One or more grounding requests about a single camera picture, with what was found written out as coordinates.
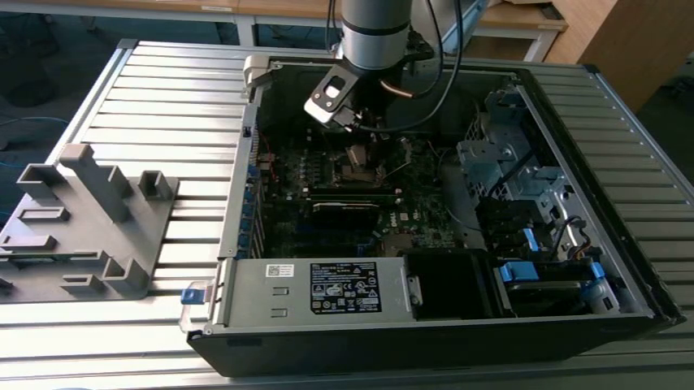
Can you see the wooden desk white frame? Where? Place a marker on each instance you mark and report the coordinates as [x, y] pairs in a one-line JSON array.
[[134, 10], [528, 23]]

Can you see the green motherboard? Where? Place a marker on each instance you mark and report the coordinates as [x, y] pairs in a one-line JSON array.
[[428, 203]]

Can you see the grey power supply unit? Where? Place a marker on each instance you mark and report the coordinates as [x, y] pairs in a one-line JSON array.
[[249, 296]]

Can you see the hard disk in blue carrier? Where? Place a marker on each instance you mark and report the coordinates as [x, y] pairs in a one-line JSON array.
[[517, 271]]

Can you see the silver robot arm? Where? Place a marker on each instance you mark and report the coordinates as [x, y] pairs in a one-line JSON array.
[[373, 44]]

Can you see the black graphics card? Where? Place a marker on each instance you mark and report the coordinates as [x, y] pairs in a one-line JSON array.
[[347, 219]]

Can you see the grey plastic case latch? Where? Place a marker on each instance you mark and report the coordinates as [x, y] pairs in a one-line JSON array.
[[254, 67]]

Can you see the CPU with silver top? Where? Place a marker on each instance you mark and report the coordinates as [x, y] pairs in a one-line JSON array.
[[357, 156]]

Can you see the wooden cabinet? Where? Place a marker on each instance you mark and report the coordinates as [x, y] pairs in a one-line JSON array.
[[634, 36]]

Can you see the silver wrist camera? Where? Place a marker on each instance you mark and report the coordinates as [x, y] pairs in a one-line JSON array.
[[331, 97]]

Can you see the black open PC case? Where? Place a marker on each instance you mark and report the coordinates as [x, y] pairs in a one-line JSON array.
[[379, 353]]

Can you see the blue plastic drive clip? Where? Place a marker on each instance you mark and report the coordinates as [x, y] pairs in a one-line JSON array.
[[531, 239]]

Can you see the blue case latch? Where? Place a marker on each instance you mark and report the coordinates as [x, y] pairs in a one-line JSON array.
[[190, 295]]

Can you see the CPU socket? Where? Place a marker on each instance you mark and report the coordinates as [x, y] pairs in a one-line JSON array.
[[352, 178]]

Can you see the grey plastic parts rack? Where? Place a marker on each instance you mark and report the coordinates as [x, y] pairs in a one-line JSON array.
[[97, 191]]

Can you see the silver metal drive cage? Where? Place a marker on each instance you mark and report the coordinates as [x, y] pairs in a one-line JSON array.
[[479, 156]]

